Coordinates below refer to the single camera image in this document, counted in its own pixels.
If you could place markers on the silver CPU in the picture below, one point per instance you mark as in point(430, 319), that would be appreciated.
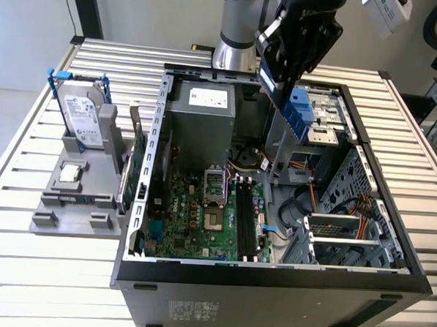
point(70, 174)

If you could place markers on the grey power supply unit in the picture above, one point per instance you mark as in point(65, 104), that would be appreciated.
point(201, 133)

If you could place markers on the grey parts rack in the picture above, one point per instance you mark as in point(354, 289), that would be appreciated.
point(74, 214)

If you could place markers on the grey metal drive cage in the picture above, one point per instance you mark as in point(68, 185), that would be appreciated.
point(277, 152)

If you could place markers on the black and yellow plug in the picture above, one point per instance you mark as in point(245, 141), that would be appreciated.
point(202, 48)

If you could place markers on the green graphics card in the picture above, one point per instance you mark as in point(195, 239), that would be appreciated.
point(139, 152)

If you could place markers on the green motherboard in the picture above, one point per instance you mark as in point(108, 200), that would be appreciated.
point(178, 227)

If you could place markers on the perforated metal disk bay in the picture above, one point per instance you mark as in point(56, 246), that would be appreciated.
point(346, 241)

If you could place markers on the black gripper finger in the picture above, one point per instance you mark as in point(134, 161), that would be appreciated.
point(279, 46)
point(318, 40)

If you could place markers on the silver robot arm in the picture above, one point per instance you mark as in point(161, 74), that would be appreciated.
point(233, 28)

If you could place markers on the thin metal locking lever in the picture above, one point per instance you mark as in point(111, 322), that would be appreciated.
point(226, 187)

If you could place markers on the RAM slot with white latches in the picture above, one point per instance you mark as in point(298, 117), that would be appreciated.
point(253, 220)
point(245, 220)

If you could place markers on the blue disk carrier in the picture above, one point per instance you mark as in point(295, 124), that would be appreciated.
point(63, 77)

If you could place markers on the black frame post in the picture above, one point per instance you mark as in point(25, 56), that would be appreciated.
point(89, 10)

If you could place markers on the blue header connector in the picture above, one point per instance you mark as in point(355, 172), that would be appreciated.
point(156, 229)

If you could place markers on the blue plastic drive latch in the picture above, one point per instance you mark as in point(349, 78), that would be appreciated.
point(307, 102)

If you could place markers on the black open PC case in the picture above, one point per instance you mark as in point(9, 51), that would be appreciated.
point(233, 303)

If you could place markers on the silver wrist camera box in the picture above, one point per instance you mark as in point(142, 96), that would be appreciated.
point(389, 16)

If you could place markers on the CPU socket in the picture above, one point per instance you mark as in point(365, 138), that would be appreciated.
point(214, 222)

